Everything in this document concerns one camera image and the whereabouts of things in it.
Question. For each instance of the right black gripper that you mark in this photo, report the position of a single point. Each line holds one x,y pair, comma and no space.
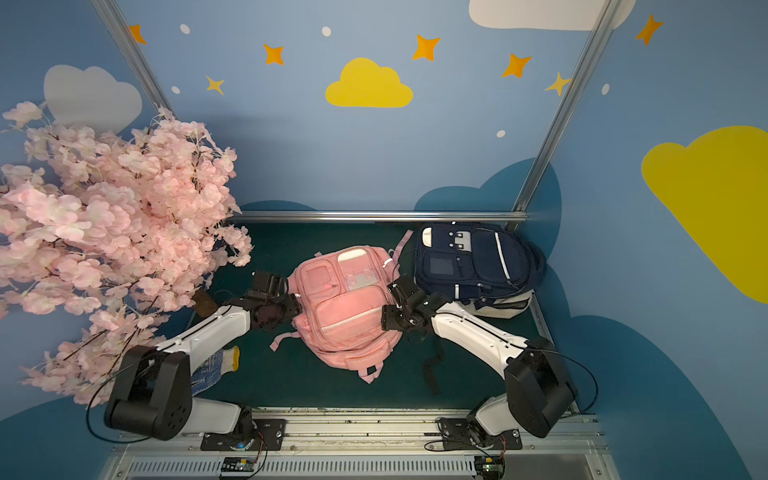
391,316

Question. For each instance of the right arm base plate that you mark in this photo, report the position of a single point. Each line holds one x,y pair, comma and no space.
462,434

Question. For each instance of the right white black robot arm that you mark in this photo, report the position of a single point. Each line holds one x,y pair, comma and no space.
538,387

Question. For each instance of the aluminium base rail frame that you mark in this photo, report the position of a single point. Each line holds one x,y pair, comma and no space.
372,444

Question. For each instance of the blue patterned cloth item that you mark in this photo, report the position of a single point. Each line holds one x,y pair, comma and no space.
210,372

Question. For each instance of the pink backpack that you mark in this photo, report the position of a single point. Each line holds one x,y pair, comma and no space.
342,295

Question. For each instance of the aluminium frame post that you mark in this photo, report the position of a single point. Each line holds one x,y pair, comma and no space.
582,73
118,28

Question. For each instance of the right side floor rail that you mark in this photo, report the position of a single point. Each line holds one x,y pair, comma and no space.
538,317

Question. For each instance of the left green circuit board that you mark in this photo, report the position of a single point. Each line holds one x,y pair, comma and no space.
238,466

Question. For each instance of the green circuit board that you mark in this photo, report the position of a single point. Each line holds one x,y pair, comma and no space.
238,466
489,468

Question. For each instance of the right aluminium frame post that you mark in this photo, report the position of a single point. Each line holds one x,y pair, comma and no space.
582,73

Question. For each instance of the left aluminium frame post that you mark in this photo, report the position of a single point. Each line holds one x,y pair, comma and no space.
118,28

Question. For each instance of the pink cherry blossom tree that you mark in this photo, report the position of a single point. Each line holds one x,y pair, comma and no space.
124,231

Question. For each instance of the navy blue backpack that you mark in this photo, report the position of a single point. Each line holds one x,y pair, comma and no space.
489,270

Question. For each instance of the right green circuit board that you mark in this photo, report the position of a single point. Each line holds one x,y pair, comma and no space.
489,468

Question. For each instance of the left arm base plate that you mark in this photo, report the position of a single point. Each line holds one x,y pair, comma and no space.
253,436

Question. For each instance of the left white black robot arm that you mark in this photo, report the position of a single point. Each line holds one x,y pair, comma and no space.
152,394

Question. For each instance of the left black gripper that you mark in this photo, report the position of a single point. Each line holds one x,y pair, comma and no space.
287,305

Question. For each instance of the rear horizontal aluminium bar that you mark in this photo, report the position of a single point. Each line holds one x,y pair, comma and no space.
285,216

